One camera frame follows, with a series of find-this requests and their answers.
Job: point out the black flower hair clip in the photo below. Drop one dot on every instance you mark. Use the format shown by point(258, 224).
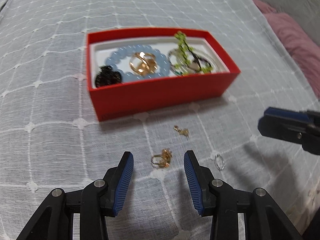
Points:
point(107, 76)

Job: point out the red jewelry box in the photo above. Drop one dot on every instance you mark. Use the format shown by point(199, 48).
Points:
point(160, 67)

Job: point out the grey checked bedspread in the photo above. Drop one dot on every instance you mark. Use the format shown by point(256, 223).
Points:
point(51, 136)

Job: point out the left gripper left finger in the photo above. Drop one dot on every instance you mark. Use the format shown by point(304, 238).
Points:
point(118, 180)

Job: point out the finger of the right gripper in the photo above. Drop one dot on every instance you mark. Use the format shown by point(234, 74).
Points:
point(286, 125)

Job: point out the small gold earring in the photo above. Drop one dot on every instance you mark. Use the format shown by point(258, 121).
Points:
point(182, 131)

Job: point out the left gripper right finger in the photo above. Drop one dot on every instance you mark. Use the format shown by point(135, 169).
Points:
point(199, 180)

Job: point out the purple pillow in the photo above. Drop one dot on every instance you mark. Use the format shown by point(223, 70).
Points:
point(297, 43)

